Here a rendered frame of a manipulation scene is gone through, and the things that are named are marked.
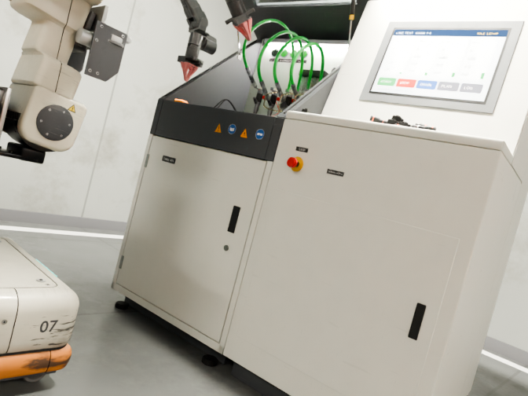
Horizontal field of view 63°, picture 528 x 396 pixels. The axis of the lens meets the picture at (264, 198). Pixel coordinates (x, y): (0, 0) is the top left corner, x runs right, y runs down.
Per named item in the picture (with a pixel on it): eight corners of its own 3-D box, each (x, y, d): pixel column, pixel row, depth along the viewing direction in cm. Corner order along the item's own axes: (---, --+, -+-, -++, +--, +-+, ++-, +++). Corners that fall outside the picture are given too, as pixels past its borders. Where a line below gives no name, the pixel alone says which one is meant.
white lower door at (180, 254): (114, 282, 196) (151, 134, 193) (118, 281, 198) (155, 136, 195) (218, 342, 158) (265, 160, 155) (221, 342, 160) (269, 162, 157)
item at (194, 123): (155, 134, 193) (163, 99, 192) (162, 137, 196) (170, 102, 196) (264, 159, 157) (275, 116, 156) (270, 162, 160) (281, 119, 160)
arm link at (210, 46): (189, 20, 190) (201, 16, 183) (210, 30, 198) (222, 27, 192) (185, 46, 189) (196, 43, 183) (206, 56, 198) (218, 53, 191)
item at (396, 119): (363, 124, 143) (368, 108, 142) (375, 131, 151) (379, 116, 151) (434, 133, 129) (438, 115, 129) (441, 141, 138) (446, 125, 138)
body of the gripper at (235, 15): (256, 12, 159) (248, -9, 156) (236, 23, 155) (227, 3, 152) (246, 15, 164) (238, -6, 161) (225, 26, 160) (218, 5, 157)
